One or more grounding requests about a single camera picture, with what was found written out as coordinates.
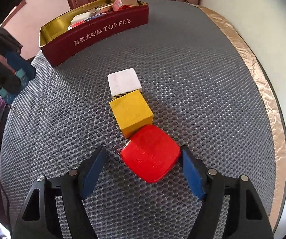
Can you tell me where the blue box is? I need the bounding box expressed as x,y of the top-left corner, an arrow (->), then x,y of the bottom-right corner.
84,14 -> 106,22

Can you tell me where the gold tablecloth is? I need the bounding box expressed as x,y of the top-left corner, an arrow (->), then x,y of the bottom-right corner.
199,5 -> 286,232

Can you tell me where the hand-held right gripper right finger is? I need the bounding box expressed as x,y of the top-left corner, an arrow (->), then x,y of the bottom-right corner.
180,145 -> 274,239

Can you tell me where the red tan small box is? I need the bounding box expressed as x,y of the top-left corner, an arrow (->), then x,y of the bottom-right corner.
112,0 -> 140,12

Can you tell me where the red card pack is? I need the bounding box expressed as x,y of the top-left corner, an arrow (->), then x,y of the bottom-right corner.
67,21 -> 86,31

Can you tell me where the teal small box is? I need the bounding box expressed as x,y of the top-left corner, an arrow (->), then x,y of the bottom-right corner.
0,68 -> 33,104

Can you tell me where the grey honeycomb mat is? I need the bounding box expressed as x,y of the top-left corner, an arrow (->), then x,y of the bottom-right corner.
0,0 -> 286,239

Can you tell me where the white flat box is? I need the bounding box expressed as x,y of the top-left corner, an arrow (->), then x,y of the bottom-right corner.
107,68 -> 143,97

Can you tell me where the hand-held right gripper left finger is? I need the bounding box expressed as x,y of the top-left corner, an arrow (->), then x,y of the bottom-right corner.
13,145 -> 108,239

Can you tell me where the cream white box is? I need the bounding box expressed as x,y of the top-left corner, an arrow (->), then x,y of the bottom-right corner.
70,13 -> 91,26

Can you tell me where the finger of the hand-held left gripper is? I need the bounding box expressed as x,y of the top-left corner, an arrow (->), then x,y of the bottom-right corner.
0,27 -> 37,80
0,61 -> 22,95

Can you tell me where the dark red tin gold interior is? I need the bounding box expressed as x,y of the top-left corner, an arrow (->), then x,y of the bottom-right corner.
39,0 -> 149,68

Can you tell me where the red square tin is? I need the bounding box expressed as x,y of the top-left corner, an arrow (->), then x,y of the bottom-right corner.
120,124 -> 182,183

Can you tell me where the yellow block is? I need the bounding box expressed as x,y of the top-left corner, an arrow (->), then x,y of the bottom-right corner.
109,90 -> 154,138

